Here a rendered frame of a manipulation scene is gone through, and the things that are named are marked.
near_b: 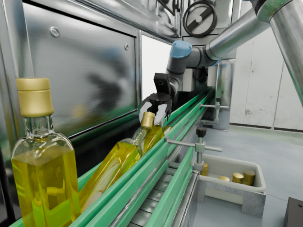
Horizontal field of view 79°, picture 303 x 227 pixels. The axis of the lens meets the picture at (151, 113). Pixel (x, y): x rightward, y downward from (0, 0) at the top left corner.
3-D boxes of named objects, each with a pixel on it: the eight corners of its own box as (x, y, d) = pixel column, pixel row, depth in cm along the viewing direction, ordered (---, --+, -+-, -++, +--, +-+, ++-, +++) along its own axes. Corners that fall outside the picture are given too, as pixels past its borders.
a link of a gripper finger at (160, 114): (164, 137, 55) (167, 118, 62) (163, 122, 52) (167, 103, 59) (153, 136, 56) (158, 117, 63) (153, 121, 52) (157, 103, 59)
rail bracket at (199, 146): (166, 159, 60) (167, 122, 57) (220, 170, 54) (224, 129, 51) (162, 163, 58) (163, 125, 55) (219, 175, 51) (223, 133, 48)
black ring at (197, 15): (183, 38, 129) (184, 5, 124) (215, 36, 120) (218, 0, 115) (181, 37, 124) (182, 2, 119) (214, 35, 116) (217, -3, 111)
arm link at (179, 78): (169, 61, 79) (165, 79, 85) (162, 72, 71) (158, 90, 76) (186, 67, 78) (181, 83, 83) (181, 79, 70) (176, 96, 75)
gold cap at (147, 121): (144, 127, 56) (147, 114, 56) (154, 129, 54) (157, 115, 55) (138, 125, 53) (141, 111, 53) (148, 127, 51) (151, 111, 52)
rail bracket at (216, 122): (198, 129, 120) (200, 96, 115) (225, 133, 114) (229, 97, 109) (197, 132, 116) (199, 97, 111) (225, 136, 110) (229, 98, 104)
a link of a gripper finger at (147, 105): (142, 134, 57) (156, 117, 63) (140, 119, 53) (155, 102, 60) (134, 131, 58) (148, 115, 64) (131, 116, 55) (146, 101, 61)
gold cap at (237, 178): (242, 184, 66) (243, 173, 65) (242, 190, 62) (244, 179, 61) (231, 182, 67) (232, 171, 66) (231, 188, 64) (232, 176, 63)
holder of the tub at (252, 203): (183, 170, 79) (184, 153, 77) (255, 185, 68) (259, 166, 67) (171, 193, 64) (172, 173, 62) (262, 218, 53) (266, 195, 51)
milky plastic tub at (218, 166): (196, 171, 77) (197, 152, 75) (256, 184, 68) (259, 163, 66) (186, 197, 62) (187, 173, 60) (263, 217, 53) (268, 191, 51)
